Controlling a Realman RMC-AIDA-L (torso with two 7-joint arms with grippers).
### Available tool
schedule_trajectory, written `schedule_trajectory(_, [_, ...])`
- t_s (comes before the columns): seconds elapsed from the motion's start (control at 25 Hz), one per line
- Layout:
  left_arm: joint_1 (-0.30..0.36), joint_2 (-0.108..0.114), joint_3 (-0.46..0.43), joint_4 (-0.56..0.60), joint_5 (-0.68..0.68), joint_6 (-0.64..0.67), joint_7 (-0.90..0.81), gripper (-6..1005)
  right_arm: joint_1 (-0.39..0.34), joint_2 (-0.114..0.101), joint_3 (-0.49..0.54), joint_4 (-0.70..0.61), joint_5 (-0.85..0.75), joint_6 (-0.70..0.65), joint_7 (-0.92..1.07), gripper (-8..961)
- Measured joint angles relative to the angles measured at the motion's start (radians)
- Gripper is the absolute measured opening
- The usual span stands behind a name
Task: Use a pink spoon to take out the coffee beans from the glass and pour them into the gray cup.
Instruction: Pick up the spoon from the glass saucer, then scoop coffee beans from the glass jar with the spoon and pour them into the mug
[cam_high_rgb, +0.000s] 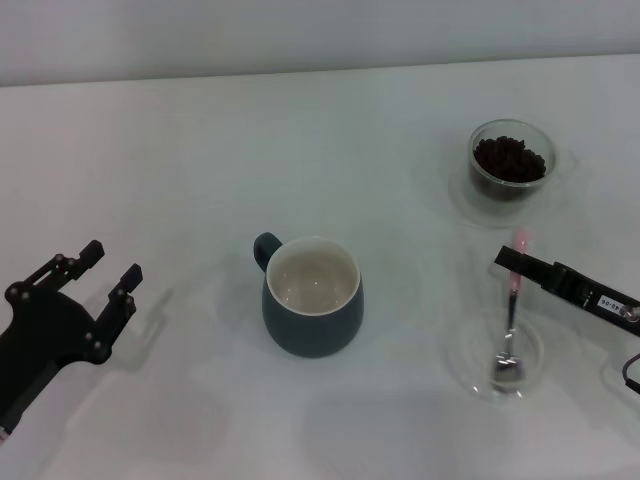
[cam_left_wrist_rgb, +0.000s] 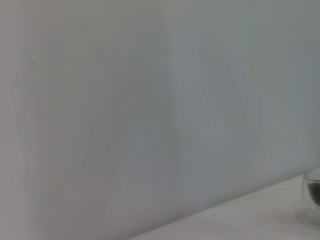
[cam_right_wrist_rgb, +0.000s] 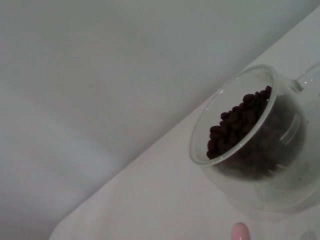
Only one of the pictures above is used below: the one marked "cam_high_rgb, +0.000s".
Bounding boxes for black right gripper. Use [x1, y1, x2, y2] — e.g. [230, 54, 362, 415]
[493, 245, 640, 337]

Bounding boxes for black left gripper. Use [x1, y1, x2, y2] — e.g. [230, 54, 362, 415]
[0, 240, 144, 431]

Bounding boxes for pink handled metal spoon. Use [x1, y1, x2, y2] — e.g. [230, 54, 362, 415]
[488, 228, 529, 394]

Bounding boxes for dark teal ceramic mug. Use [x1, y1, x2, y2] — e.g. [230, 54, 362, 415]
[252, 231, 365, 359]

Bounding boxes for coffee beans pile in glass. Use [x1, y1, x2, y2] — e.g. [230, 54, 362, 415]
[472, 135, 547, 185]

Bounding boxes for clear glass cup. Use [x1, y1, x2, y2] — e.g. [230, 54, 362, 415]
[467, 118, 577, 202]

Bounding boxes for clear glass saucer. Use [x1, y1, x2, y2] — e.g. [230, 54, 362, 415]
[448, 158, 584, 230]

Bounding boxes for small clear glass dish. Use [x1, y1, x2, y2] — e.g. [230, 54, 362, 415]
[448, 314, 545, 407]

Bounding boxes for black cable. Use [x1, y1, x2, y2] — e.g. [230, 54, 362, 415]
[619, 352, 640, 392]

